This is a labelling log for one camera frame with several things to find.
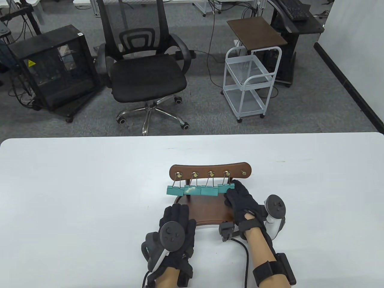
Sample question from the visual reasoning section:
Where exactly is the black glove cable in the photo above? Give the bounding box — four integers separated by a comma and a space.
142, 270, 155, 288
229, 237, 250, 288

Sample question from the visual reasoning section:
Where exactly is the black desk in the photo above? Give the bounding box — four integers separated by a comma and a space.
266, 0, 325, 88

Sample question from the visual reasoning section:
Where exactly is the black keyboard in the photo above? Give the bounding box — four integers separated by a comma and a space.
277, 0, 313, 22

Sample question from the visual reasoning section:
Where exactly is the person's right hand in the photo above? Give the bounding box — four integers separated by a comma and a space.
223, 179, 268, 227

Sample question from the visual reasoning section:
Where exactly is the black white handheld controller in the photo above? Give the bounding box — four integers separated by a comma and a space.
263, 194, 287, 240
141, 221, 185, 272

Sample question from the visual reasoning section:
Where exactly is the black floor cable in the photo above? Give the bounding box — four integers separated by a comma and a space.
207, 10, 225, 88

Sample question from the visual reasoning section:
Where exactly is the black glass computer case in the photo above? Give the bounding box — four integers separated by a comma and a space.
8, 25, 101, 112

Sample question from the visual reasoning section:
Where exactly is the person's left forearm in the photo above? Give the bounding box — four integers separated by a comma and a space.
154, 266, 182, 288

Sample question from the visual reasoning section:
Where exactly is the black armband pack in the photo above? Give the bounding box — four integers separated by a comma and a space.
253, 253, 297, 286

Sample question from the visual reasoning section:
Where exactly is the black metal stand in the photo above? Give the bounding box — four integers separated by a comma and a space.
0, 0, 42, 38

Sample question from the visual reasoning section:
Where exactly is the person's right forearm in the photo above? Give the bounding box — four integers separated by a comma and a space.
244, 226, 293, 288

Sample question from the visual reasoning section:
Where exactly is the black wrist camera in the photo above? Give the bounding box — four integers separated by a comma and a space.
218, 221, 235, 243

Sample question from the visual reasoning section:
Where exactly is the white desk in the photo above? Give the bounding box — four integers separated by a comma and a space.
73, 0, 101, 17

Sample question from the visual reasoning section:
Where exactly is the brown wooden side table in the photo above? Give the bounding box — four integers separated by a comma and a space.
226, 16, 288, 51

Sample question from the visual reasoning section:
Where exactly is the black office chair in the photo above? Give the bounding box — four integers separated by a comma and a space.
95, 0, 197, 136

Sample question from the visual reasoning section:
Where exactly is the white metal trolley cart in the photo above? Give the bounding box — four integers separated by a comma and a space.
222, 46, 283, 123

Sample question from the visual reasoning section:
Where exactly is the brown wooden key rack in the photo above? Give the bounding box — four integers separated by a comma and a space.
169, 162, 252, 226

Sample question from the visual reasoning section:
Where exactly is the person's left hand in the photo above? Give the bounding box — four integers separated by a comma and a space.
159, 203, 197, 269

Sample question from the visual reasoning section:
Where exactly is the teal binder clip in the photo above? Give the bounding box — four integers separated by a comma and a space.
217, 171, 236, 194
200, 172, 219, 197
166, 172, 185, 197
184, 172, 202, 196

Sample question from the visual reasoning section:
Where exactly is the black wheeled platform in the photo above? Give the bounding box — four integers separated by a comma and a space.
31, 87, 104, 123

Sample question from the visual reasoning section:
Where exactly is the black computer tower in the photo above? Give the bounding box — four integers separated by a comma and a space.
263, 49, 281, 80

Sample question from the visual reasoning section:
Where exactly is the white wheeled table frame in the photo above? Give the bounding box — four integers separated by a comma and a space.
192, 0, 224, 17

